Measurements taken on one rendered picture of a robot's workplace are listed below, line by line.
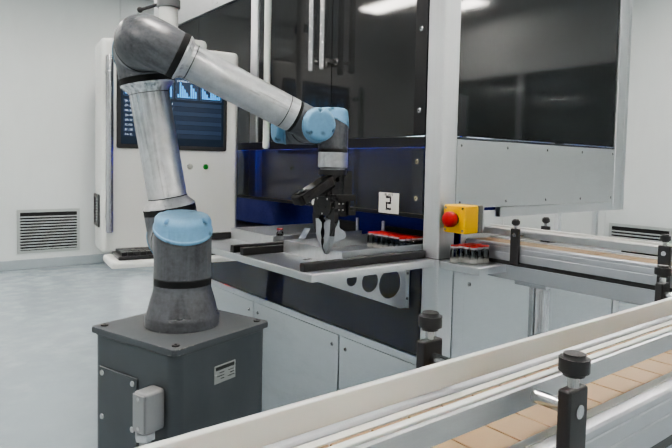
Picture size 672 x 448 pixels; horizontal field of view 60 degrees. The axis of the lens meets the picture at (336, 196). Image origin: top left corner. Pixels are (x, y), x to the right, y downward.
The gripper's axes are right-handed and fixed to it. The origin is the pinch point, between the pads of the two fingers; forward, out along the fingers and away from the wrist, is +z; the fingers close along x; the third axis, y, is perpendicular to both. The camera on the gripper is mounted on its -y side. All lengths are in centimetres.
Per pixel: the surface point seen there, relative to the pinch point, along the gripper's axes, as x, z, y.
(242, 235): 46.3, 1.6, 2.4
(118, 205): 92, -5, -22
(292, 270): -3.3, 3.9, -11.5
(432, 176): -9.6, -18.9, 28.3
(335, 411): -86, -4, -63
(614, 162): -12, -25, 120
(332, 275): -10.9, 4.4, -5.5
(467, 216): -21.5, -9.1, 28.7
